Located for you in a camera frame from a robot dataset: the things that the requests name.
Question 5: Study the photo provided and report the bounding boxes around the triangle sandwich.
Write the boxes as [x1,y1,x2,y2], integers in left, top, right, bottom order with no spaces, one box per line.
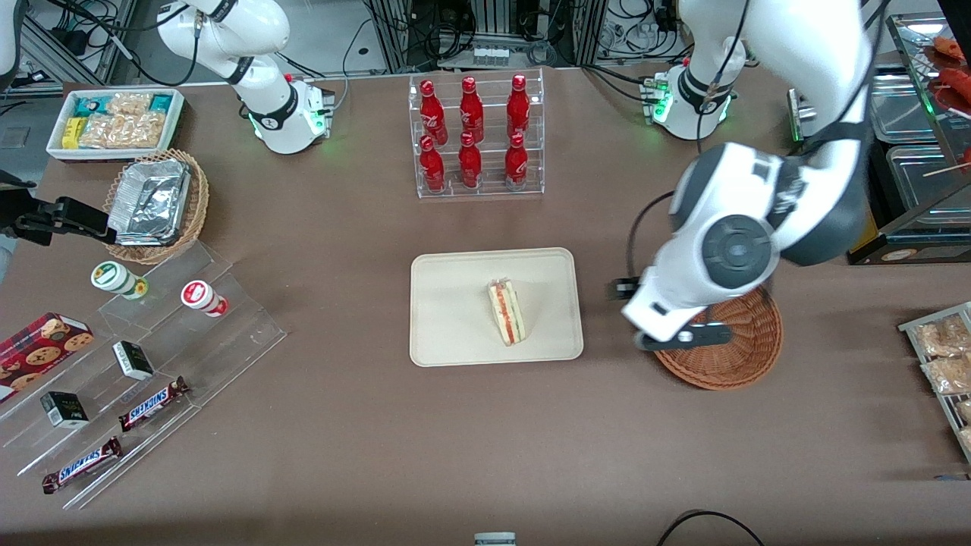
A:
[487,278,526,347]

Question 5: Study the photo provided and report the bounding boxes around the round brown wicker basket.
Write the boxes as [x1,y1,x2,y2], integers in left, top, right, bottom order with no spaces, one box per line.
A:
[654,284,784,391]

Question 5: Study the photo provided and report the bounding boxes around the wicker basket with foil trays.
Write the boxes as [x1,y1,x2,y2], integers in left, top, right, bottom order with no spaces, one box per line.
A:
[102,148,210,266]

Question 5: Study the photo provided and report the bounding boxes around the beige plastic tray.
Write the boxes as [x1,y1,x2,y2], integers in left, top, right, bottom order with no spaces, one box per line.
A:
[410,247,585,368]

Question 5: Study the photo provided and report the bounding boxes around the steel warmer tray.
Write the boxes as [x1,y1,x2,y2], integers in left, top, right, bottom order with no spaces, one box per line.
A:
[869,72,941,145]
[886,146,971,219]

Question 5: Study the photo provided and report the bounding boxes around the green lid yogurt cup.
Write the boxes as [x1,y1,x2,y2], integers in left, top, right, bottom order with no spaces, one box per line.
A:
[90,261,149,301]

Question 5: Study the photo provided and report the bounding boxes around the stacked foil trays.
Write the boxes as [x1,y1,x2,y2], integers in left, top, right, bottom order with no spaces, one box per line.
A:
[108,158,192,247]

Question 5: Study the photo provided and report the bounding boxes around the white snack bin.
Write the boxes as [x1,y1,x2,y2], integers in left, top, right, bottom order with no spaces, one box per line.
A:
[46,86,186,164]

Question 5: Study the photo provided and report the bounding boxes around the large rice cracker bag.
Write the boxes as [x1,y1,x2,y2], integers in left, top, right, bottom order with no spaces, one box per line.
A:
[78,112,166,150]

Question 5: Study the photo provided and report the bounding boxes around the small rice cracker bag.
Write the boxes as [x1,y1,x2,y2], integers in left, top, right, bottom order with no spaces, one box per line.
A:
[106,92,152,116]

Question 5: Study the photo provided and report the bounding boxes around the red lid yogurt cup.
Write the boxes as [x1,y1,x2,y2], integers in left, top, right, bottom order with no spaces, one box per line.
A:
[180,280,229,319]

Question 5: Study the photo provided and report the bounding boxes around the red cookie box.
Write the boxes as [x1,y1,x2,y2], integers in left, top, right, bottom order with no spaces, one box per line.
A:
[0,312,96,404]

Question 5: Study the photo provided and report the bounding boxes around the small black box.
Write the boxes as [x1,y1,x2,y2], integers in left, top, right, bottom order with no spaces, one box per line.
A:
[112,340,156,382]
[39,391,90,430]

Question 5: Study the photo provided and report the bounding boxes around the red cola bottle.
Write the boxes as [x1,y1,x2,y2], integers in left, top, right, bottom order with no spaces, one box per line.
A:
[419,79,448,146]
[457,131,483,189]
[504,132,529,190]
[506,74,532,139]
[458,76,485,143]
[419,135,447,193]

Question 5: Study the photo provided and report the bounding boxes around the clear acrylic step display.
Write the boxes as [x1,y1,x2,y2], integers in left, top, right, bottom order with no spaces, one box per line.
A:
[0,241,288,510]

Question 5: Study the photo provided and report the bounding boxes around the snickers bar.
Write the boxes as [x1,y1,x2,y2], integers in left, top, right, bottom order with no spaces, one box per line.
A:
[118,376,190,433]
[41,435,124,495]

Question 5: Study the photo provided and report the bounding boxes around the grey snack rack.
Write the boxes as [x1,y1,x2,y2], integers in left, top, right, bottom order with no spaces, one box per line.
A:
[898,302,971,463]

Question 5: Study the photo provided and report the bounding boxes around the clear acrylic bottle rack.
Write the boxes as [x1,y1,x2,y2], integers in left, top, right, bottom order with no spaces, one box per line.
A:
[408,68,545,199]

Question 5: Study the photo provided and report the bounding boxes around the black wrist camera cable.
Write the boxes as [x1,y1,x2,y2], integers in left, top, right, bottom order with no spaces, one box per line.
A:
[626,192,677,283]

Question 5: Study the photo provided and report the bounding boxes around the black floor cable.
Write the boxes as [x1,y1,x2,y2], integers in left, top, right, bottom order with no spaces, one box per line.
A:
[656,510,763,546]

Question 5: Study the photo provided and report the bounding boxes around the aluminium frame rack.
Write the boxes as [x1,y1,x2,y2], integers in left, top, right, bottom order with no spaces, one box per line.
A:
[364,0,608,73]

